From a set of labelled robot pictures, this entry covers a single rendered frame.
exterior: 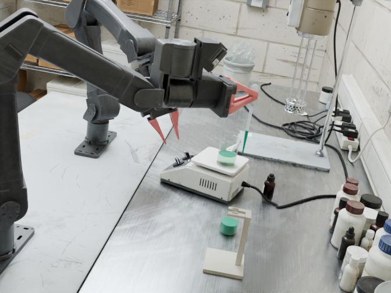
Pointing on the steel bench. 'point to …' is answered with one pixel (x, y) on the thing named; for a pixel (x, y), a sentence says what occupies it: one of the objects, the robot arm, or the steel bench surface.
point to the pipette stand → (220, 265)
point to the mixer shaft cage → (296, 105)
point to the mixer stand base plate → (283, 151)
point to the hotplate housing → (207, 181)
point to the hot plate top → (208, 154)
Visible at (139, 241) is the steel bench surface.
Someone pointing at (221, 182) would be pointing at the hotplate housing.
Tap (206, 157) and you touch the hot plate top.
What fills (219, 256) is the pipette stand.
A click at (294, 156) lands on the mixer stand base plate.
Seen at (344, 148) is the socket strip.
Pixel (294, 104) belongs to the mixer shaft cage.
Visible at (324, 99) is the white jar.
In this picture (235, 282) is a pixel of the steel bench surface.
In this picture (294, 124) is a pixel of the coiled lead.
